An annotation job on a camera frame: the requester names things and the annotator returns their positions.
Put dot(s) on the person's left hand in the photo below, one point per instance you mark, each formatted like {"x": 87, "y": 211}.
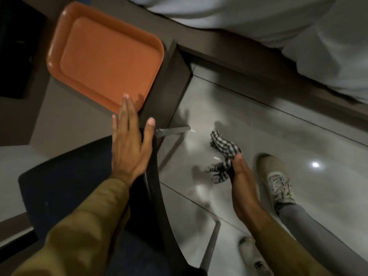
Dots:
{"x": 129, "y": 152}

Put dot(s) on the person's right hand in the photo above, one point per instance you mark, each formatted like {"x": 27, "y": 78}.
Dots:
{"x": 244, "y": 192}

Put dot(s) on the person's left thumb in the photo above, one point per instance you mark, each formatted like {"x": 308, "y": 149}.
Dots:
{"x": 148, "y": 137}

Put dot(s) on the person's right fingers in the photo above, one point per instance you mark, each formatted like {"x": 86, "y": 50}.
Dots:
{"x": 241, "y": 169}

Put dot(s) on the black white checkered cloth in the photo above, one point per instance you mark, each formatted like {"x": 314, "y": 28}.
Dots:
{"x": 225, "y": 148}

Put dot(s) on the person's right forearm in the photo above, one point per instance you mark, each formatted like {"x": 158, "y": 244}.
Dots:
{"x": 281, "y": 252}

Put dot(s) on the person's left forearm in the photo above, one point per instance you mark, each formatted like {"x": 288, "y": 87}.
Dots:
{"x": 83, "y": 229}

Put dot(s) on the grey sneaker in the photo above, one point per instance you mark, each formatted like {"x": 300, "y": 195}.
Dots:
{"x": 253, "y": 258}
{"x": 274, "y": 178}

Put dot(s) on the brown wooden side table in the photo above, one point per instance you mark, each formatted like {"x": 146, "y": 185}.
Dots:
{"x": 166, "y": 91}

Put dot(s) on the orange plastic tray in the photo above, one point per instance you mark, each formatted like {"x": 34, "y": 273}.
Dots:
{"x": 106, "y": 57}

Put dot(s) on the dark chair with metal legs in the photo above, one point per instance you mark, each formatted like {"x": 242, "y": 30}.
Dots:
{"x": 66, "y": 181}

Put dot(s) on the person's right leg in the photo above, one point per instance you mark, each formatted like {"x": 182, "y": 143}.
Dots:
{"x": 319, "y": 238}

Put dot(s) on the white bed sheet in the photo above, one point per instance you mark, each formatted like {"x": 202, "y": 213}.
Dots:
{"x": 287, "y": 22}

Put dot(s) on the black box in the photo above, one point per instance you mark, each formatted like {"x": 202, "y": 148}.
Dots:
{"x": 17, "y": 45}

